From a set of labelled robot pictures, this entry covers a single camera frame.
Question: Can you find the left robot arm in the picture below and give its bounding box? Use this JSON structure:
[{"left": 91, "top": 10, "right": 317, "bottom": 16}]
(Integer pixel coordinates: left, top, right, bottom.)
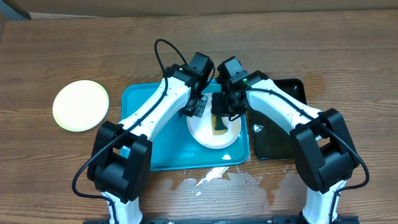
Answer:
[{"left": 83, "top": 64, "right": 215, "bottom": 223}]

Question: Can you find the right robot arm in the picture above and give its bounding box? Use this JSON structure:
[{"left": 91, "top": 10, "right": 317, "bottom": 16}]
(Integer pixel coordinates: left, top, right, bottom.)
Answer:
[{"left": 211, "top": 70, "right": 361, "bottom": 223}]

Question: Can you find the black tray with water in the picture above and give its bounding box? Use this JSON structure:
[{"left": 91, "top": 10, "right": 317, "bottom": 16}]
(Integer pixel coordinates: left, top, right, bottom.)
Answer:
[{"left": 250, "top": 78, "right": 307, "bottom": 160}]

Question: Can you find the small white plate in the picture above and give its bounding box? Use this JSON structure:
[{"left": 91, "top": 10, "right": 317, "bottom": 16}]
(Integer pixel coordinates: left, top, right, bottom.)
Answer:
[{"left": 187, "top": 93, "right": 242, "bottom": 149}]

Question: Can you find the blue plastic tray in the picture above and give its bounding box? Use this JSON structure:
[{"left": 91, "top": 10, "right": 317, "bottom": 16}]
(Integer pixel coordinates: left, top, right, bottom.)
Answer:
[{"left": 121, "top": 83, "right": 250, "bottom": 171}]

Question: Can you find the green yellow sponge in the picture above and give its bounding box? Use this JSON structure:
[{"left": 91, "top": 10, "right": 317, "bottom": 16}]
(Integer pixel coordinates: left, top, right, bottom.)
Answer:
[{"left": 211, "top": 114, "right": 228, "bottom": 135}]

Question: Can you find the yellow plate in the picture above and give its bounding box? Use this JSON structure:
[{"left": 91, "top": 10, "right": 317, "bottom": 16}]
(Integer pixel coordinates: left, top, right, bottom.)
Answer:
[{"left": 52, "top": 80, "right": 109, "bottom": 132}]

